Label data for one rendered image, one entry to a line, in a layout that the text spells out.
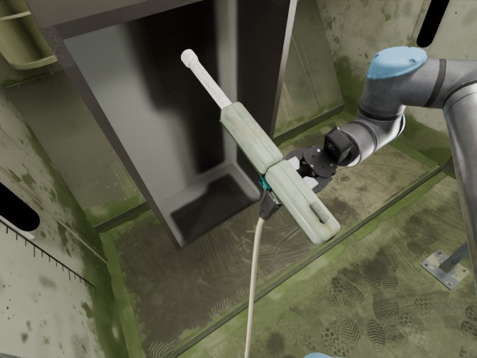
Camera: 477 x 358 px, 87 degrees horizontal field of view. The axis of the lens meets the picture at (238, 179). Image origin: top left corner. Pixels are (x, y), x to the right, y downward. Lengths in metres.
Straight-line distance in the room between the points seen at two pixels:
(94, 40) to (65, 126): 1.32
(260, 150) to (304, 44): 2.47
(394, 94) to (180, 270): 1.69
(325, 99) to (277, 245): 1.68
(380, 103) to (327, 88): 2.36
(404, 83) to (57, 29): 0.63
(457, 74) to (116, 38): 0.90
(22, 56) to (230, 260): 1.72
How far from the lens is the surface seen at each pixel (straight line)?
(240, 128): 0.48
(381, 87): 0.60
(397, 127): 0.69
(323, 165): 0.54
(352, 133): 0.59
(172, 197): 1.67
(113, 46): 1.02
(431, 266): 2.15
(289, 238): 1.95
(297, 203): 0.43
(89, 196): 2.26
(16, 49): 1.91
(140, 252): 2.13
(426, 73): 0.61
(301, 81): 2.77
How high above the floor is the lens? 1.73
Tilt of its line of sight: 47 degrees down
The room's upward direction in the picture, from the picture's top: 9 degrees counter-clockwise
